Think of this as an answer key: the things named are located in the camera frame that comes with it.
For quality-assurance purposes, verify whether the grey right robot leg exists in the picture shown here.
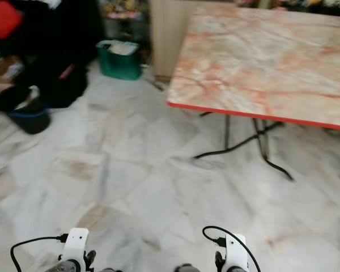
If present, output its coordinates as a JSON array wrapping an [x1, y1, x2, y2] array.
[[178, 263, 201, 272]]

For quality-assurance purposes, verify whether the black bucket with blue rim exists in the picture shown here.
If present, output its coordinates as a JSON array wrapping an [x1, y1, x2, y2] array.
[[0, 86, 52, 135]]

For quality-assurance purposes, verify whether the green plastic bin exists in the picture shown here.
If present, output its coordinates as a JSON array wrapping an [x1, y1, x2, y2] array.
[[96, 40, 143, 81]]

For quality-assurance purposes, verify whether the marble pattern folding table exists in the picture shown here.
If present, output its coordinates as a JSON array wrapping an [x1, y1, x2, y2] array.
[[167, 5, 340, 133]]

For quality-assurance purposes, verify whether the cardboard box with clutter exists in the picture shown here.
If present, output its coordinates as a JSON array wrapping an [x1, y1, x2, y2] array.
[[0, 48, 24, 84]]

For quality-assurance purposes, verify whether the black cloth pile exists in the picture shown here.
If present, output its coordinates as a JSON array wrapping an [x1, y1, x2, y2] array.
[[17, 0, 104, 109]]

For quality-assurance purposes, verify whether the light wooden cabinet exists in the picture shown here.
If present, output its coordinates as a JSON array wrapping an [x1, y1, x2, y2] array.
[[148, 0, 237, 83]]

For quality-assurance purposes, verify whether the glass cabinet with trinkets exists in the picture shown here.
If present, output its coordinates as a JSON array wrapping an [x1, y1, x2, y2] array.
[[101, 0, 151, 43]]

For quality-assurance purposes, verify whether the red bag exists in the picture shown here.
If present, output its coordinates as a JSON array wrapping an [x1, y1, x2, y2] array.
[[0, 0, 24, 40]]

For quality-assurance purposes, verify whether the white lace cloth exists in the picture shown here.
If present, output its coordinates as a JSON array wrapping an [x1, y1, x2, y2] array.
[[44, 0, 64, 10]]

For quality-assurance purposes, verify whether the dark shelf with packaged goods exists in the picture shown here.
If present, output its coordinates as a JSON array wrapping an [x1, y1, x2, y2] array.
[[237, 0, 340, 13]]

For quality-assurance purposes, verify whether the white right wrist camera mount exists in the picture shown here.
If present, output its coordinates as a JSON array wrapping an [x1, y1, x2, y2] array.
[[223, 233, 249, 272]]

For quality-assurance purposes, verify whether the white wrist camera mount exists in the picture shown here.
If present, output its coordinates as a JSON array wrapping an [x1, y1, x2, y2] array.
[[63, 227, 91, 263], [223, 233, 249, 272]]

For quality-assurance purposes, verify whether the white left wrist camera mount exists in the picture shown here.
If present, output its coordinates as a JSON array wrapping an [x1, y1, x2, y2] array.
[[63, 227, 91, 263]]

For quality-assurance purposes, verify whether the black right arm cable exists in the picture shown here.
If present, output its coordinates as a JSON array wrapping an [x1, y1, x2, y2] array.
[[202, 226, 262, 272]]

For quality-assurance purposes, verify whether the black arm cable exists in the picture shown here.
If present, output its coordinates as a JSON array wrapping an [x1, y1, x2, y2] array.
[[202, 226, 262, 272], [10, 233, 69, 272]]

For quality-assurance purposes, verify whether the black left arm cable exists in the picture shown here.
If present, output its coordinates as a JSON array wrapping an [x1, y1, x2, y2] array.
[[10, 233, 69, 272]]

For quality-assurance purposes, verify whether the black metal table leg frame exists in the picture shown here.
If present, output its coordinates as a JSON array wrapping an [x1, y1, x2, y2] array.
[[193, 111, 295, 182]]

